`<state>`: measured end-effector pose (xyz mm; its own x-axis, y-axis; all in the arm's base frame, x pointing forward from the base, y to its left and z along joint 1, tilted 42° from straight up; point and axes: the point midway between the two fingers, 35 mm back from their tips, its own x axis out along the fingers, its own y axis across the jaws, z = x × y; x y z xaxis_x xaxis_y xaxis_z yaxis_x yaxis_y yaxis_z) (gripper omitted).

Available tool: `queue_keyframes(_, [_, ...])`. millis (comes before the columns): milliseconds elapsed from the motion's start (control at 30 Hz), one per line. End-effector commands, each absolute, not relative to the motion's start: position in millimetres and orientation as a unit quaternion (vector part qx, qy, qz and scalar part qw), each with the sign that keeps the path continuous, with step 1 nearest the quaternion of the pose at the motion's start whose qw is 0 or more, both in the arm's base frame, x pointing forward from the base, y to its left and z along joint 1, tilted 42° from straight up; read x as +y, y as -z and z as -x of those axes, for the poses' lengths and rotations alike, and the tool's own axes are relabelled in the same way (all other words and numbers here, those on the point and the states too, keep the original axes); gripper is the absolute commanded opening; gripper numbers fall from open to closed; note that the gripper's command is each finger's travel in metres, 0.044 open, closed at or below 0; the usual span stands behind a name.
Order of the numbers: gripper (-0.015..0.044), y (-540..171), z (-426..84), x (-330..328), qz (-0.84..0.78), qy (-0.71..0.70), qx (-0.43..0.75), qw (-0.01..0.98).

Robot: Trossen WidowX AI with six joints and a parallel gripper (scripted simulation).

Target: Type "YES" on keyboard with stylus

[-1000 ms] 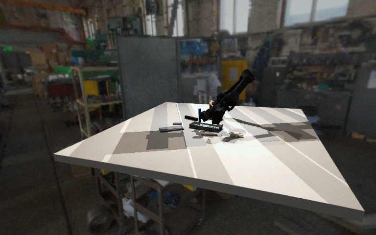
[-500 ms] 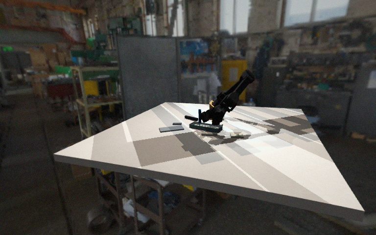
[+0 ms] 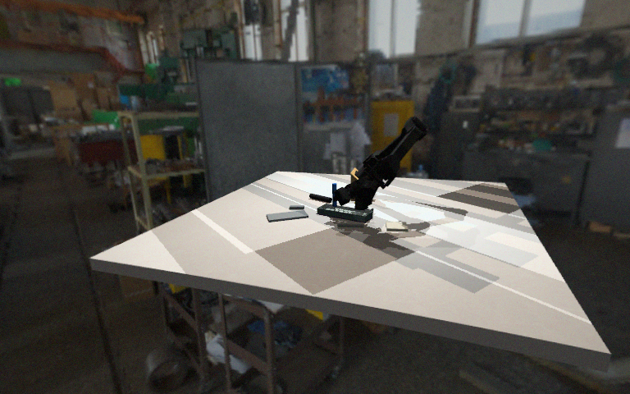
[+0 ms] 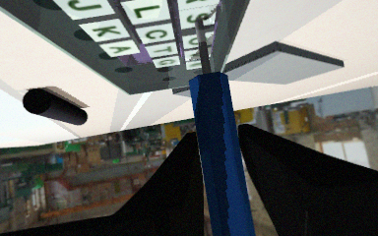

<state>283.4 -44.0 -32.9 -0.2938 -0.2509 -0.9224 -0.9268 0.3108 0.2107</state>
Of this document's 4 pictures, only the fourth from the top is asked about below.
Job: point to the black cylinder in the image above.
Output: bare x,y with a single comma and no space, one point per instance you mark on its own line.
40,102

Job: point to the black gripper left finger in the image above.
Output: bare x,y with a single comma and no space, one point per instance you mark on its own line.
171,203

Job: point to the blue stylus with grey tip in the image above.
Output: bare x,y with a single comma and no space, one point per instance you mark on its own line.
226,190

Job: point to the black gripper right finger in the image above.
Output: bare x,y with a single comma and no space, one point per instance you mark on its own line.
307,192

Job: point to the grey keyboard with keys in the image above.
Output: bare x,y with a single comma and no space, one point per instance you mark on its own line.
137,46

